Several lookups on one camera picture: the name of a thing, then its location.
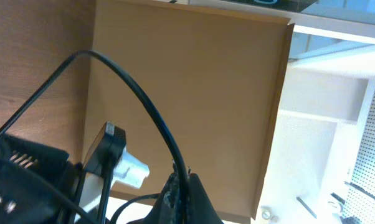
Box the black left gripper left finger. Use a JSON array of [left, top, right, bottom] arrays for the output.
[[143, 172, 183, 224]]

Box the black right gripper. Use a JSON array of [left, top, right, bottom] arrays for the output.
[[0, 134, 82, 224]]

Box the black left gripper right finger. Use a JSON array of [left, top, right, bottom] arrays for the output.
[[186, 167, 223, 224]]

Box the white shelf unit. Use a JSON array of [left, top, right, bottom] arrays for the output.
[[198, 0, 375, 223]]

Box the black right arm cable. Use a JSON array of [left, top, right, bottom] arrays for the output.
[[0, 49, 190, 224]]

